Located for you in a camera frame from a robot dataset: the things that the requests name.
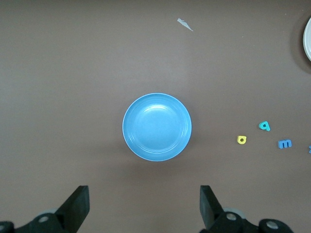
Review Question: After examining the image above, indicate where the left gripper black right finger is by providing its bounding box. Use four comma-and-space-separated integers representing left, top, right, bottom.
199, 185, 292, 233

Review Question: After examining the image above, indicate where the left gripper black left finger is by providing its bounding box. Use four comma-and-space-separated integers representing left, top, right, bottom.
0, 185, 90, 233

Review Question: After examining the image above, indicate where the blue foam letter m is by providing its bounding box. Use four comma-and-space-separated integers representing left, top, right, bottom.
277, 139, 293, 149

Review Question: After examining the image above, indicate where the blue round plate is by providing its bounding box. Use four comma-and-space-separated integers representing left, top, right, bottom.
122, 92, 192, 162

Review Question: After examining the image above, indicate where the small white tape scrap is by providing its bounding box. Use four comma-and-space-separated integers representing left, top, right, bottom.
177, 17, 194, 32

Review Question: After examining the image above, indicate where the beige round plate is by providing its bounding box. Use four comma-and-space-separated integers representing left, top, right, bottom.
303, 17, 311, 62

